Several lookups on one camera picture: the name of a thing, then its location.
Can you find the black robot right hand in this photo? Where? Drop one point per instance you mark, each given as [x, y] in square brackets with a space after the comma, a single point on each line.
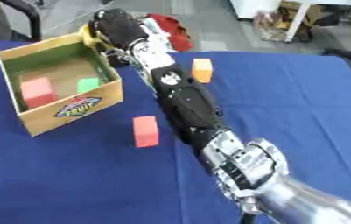
[116, 27]

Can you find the yellow toy fruit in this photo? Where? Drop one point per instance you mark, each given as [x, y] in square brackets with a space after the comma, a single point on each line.
[87, 38]

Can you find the silver and black right arm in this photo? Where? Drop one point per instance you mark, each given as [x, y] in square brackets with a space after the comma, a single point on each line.
[186, 102]

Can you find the tan cardboard box green inside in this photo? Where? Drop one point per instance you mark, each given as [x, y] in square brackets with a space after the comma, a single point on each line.
[71, 112]

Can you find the green block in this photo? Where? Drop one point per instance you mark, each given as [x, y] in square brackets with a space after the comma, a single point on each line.
[88, 84]

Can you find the black chair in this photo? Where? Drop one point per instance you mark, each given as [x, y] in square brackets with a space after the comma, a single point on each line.
[27, 13]

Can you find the orange block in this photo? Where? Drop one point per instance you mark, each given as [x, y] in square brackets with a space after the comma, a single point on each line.
[202, 70]

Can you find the red block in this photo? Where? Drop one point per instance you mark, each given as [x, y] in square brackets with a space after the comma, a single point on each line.
[145, 131]
[37, 92]

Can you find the white cabinet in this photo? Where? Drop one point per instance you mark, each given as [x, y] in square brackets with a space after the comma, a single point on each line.
[252, 8]

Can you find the brown bag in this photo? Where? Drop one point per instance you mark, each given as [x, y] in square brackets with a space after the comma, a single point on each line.
[277, 24]

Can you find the white table leg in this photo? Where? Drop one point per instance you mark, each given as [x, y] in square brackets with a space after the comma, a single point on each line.
[297, 20]

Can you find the black bag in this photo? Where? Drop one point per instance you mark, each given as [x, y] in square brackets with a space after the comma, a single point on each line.
[349, 55]

